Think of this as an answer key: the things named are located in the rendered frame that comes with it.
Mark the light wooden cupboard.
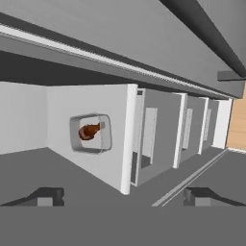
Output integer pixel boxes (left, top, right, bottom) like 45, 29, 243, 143
225, 90, 246, 152

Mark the grey freezer door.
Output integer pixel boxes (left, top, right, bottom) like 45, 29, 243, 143
0, 0, 246, 100

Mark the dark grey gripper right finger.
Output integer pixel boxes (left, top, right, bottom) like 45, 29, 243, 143
183, 186, 246, 208

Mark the dark grey door handle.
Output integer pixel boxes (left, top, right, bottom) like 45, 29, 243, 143
159, 0, 246, 82

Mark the clear meat container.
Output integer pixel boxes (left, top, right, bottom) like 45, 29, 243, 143
69, 111, 114, 156

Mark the brown chicken drumstick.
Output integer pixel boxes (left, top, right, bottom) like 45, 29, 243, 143
78, 121, 107, 141

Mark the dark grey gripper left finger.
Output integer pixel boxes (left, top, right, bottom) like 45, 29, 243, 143
0, 186, 65, 208

